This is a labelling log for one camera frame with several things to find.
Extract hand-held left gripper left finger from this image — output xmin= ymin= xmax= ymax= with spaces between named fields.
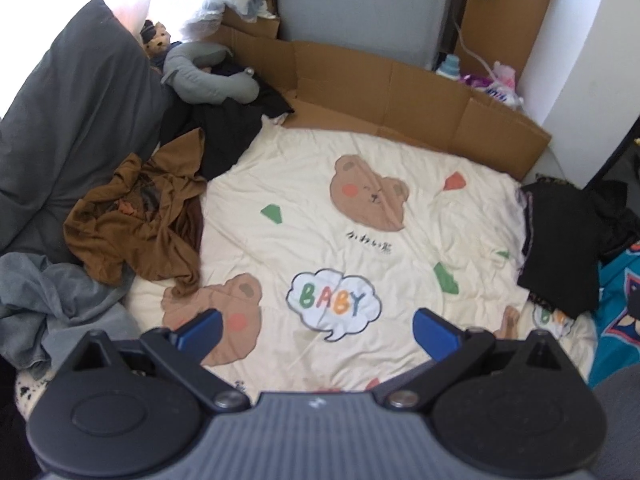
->
xmin=69 ymin=307 xmax=251 ymax=414

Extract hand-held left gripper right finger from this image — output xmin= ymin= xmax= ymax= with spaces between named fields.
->
xmin=381 ymin=308 xmax=567 ymax=411

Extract black shorts with bear print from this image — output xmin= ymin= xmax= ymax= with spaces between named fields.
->
xmin=517 ymin=180 xmax=601 ymax=318

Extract brown hoodie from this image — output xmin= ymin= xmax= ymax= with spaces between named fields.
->
xmin=64 ymin=127 xmax=207 ymax=298

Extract grey garment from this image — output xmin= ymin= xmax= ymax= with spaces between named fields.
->
xmin=0 ymin=252 xmax=143 ymax=381

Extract cream bear printed blanket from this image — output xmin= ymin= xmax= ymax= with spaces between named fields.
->
xmin=122 ymin=122 xmax=598 ymax=396

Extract teal printed cloth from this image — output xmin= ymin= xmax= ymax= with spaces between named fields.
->
xmin=590 ymin=242 xmax=640 ymax=386

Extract person's leg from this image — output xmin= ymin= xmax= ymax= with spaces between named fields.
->
xmin=590 ymin=365 xmax=640 ymax=480

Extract black garment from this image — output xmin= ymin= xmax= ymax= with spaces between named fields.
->
xmin=160 ymin=60 xmax=296 ymax=181

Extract flat cardboard sheet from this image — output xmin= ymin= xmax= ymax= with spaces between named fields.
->
xmin=215 ymin=25 xmax=552 ymax=181

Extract grey neck pillow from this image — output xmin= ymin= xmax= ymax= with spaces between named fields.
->
xmin=161 ymin=40 xmax=261 ymax=107

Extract black table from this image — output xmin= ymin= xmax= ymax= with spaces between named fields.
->
xmin=587 ymin=130 xmax=640 ymax=191

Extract small teddy bear toy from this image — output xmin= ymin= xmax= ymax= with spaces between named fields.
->
xmin=139 ymin=20 xmax=172 ymax=58

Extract small cardboard box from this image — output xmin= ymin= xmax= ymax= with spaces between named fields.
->
xmin=220 ymin=5 xmax=281 ymax=41

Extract clear plastic bag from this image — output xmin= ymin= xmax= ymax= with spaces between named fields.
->
xmin=177 ymin=0 xmax=226 ymax=41

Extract tall cardboard box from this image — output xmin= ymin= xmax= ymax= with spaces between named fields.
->
xmin=457 ymin=0 xmax=563 ymax=96

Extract grey wrapped panel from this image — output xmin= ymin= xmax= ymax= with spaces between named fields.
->
xmin=272 ymin=0 xmax=453 ymax=71

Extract white cable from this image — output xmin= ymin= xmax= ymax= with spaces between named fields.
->
xmin=452 ymin=12 xmax=496 ymax=78

